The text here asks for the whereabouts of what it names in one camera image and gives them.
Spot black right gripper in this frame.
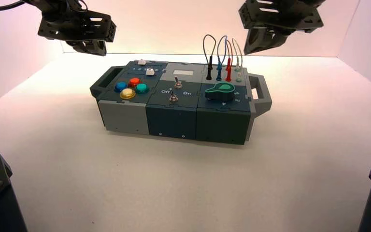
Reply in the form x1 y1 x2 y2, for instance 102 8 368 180
238 0 325 56

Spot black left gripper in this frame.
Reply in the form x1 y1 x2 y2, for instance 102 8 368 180
38 9 117 57

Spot green rotary knob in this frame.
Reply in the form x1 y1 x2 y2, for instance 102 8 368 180
204 82 236 102

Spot yellow push button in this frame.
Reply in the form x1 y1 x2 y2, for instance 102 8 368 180
119 88 137 100

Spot grey and teal task box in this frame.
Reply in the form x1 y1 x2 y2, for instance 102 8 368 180
89 59 273 145

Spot white banana plug cable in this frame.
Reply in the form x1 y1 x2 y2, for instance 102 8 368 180
231 38 244 83

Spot red banana plug cable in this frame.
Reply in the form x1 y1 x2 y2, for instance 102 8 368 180
224 39 234 83

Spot blue banana plug cable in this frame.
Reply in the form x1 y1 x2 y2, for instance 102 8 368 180
215 35 228 82

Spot black banana plug cable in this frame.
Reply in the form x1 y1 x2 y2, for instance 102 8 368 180
202 34 217 81

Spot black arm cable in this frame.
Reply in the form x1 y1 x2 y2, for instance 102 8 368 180
0 0 27 12

